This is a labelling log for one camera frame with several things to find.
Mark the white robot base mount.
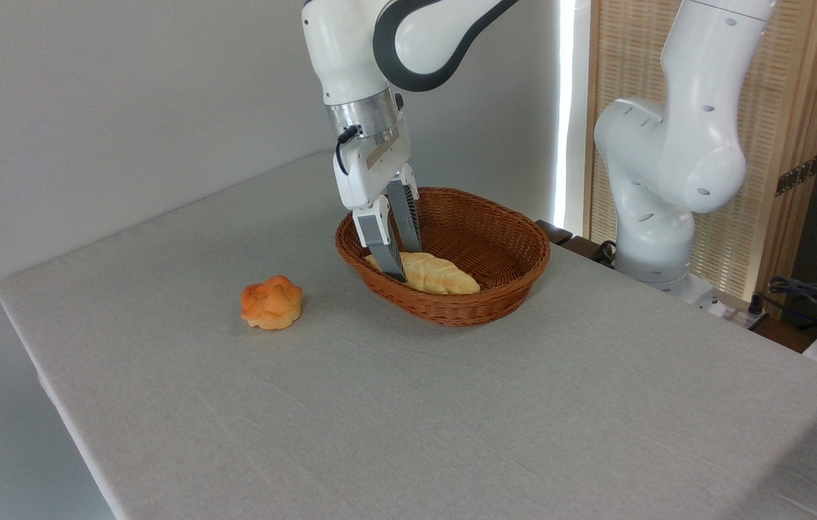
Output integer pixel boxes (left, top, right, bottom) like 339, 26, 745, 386
657, 273, 728, 319

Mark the wooden slatted folding screen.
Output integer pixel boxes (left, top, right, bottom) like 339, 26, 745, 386
585, 0, 817, 304

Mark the black cable bundle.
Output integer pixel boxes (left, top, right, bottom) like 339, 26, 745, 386
749, 277, 817, 337

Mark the brown wicker basket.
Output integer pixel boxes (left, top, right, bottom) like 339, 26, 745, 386
334, 187, 552, 327

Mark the long braided yellow bread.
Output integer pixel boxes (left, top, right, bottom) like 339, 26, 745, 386
365, 251, 482, 295

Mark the dark brown wooden bench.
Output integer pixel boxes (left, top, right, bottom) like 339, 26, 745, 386
535, 220, 620, 269

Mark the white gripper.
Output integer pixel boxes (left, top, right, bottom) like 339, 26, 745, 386
332, 119, 423, 282

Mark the grey tablecloth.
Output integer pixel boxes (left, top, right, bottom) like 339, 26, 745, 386
0, 150, 817, 520

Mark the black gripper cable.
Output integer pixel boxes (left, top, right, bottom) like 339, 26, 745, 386
335, 124, 363, 176

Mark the orange flower-shaped bread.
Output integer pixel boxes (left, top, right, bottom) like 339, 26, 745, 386
241, 275, 304, 331

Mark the black screen hinge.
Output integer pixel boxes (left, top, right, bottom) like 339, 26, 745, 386
775, 153, 817, 197

